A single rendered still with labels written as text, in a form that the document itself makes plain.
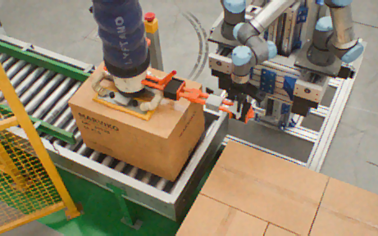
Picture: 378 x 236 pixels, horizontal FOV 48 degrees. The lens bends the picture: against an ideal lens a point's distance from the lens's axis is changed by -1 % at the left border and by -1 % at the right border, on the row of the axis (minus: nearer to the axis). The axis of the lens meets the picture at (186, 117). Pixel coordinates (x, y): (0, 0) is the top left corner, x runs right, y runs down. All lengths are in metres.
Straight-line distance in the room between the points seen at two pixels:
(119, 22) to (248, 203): 1.15
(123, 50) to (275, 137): 1.43
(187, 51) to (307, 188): 1.97
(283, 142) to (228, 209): 0.85
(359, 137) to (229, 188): 1.36
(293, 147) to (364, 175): 0.55
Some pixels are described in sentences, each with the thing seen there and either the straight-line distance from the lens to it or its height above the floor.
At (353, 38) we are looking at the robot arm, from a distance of 2.09.
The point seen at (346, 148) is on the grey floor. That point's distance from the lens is 3.30.
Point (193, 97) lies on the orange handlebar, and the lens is 2.01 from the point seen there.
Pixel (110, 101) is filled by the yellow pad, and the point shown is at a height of 0.98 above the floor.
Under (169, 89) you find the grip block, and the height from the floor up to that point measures 1.10.
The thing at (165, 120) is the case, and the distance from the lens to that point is 2.12.
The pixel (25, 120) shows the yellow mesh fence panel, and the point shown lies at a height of 1.00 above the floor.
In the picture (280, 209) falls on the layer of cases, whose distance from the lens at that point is 2.31.
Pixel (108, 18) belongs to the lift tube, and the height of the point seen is 1.50.
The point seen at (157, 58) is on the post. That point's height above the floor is 0.72.
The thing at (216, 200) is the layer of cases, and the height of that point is 0.54.
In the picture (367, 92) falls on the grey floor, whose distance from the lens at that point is 3.73.
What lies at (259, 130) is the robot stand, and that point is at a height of 0.21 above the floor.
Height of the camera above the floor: 2.57
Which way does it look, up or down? 50 degrees down
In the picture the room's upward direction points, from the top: 5 degrees counter-clockwise
